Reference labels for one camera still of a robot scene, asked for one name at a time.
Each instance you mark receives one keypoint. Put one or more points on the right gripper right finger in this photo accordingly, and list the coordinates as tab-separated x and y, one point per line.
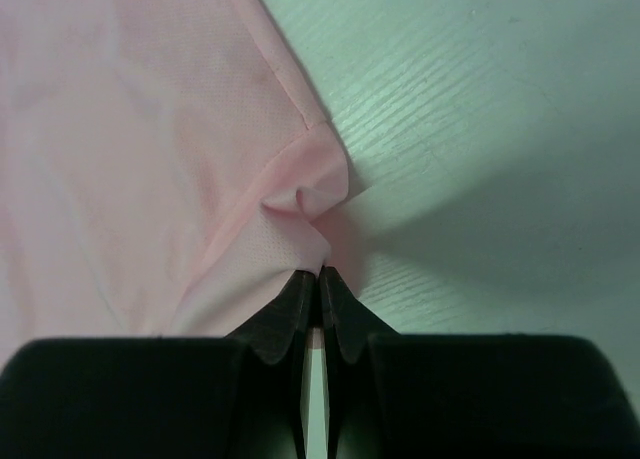
393	395

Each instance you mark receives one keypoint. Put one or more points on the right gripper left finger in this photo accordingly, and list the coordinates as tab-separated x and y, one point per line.
238	396

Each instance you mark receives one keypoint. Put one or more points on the pink t-shirt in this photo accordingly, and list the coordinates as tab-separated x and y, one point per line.
163	166

